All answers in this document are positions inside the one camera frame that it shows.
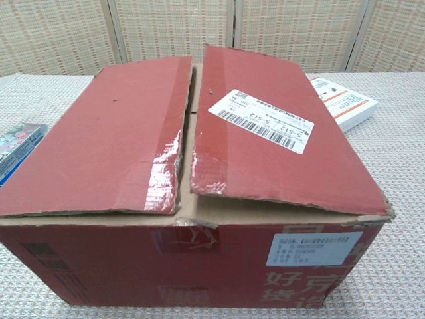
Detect large red cardboard box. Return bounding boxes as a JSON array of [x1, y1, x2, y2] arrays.
[[0, 43, 398, 319]]

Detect white orange product box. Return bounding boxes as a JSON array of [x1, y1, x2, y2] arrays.
[[307, 75, 379, 134]]

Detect blue white toothpaste box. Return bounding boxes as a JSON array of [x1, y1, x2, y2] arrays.
[[0, 126, 50, 185]]

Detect bamboo folding screen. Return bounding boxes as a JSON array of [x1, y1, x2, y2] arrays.
[[0, 0, 425, 77]]

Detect beige woven tablecloth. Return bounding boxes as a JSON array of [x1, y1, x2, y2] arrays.
[[0, 71, 425, 319]]

